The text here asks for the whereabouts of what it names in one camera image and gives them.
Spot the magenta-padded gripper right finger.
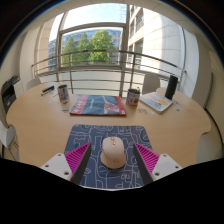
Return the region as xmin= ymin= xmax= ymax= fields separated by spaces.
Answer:
xmin=132 ymin=142 xmax=184 ymax=186

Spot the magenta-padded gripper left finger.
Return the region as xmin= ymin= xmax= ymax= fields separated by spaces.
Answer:
xmin=40 ymin=142 xmax=93 ymax=186

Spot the beige computer mouse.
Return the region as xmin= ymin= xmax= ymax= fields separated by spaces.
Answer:
xmin=100 ymin=136 xmax=127 ymax=170

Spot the dark blue patterned mouse pad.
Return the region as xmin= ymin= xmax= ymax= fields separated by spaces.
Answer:
xmin=63 ymin=124 xmax=154 ymax=190

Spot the red and blue magazine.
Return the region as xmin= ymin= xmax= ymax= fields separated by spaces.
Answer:
xmin=69 ymin=94 xmax=128 ymax=117

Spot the light blue open booklet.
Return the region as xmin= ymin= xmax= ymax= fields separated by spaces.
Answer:
xmin=139 ymin=91 xmax=175 ymax=115

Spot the white pot with small plant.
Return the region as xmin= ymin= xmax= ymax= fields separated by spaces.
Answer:
xmin=125 ymin=87 xmax=141 ymax=108

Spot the printed metal can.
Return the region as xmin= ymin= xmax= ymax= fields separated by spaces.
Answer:
xmin=57 ymin=84 xmax=70 ymax=102

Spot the black and blue stapler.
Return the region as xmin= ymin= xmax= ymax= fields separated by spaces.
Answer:
xmin=40 ymin=85 xmax=55 ymax=97

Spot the black cylindrical speaker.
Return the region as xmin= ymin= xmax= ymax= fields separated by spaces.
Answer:
xmin=164 ymin=75 xmax=179 ymax=101

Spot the black and white printer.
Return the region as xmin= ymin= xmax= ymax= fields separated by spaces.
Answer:
xmin=0 ymin=75 xmax=24 ymax=114

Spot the metal balcony railing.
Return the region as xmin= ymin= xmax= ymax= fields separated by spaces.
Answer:
xmin=31 ymin=49 xmax=187 ymax=98

